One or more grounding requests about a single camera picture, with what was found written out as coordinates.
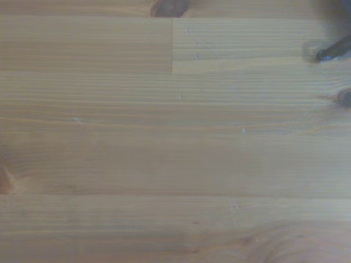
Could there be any black wire plate stand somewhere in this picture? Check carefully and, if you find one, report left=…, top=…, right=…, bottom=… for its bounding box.
left=315, top=35, right=351, bottom=62

